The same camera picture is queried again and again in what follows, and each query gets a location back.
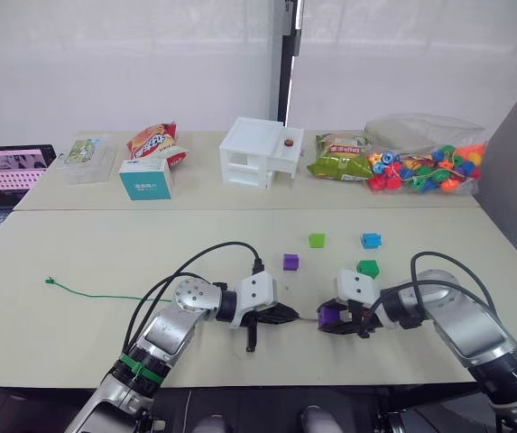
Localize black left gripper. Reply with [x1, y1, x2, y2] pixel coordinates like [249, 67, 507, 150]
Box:
[242, 303, 302, 355]

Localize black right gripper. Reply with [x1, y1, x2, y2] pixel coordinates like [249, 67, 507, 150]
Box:
[315, 297, 383, 340]

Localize green lace with grey tip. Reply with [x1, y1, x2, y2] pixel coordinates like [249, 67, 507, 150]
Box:
[44, 275, 320, 323]

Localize clear bag of coloured beads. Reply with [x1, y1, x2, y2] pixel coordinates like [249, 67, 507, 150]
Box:
[365, 113, 488, 196]

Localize dark green plastic block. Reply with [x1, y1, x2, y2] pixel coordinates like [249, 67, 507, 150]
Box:
[355, 259, 382, 279]

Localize grey rounded shape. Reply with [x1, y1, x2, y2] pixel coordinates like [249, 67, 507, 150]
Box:
[192, 413, 228, 433]
[300, 404, 337, 433]

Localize green snack bag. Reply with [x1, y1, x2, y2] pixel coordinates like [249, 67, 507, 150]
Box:
[307, 132, 375, 182]

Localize white plastic model cabinet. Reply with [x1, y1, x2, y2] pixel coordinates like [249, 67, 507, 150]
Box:
[218, 116, 306, 192]

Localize teal and white carton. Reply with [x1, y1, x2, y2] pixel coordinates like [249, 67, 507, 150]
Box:
[118, 157, 174, 202]

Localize red snack bag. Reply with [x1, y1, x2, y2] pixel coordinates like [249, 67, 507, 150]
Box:
[126, 122, 192, 172]

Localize grey partition panel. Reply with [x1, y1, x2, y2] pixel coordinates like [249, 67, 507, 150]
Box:
[473, 57, 517, 298]

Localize clear plastic box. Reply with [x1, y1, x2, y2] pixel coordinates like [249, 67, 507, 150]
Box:
[61, 135, 118, 187]

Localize black laptop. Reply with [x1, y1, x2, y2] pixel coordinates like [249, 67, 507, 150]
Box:
[0, 143, 58, 262]

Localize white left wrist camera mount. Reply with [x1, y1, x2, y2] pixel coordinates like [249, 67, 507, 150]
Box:
[229, 272, 280, 328]

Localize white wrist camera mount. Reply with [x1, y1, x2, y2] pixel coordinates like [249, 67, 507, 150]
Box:
[229, 272, 280, 328]
[333, 269, 382, 313]

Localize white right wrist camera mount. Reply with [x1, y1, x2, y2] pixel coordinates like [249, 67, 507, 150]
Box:
[333, 269, 382, 313]

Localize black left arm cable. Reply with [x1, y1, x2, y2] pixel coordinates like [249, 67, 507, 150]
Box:
[122, 241, 265, 362]

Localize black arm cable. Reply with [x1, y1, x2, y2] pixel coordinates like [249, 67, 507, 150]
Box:
[122, 241, 265, 362]
[357, 251, 497, 340]

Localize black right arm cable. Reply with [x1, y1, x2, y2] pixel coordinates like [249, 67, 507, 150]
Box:
[357, 251, 497, 340]

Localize black window post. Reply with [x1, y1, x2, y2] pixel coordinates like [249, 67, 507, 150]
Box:
[276, 0, 306, 127]

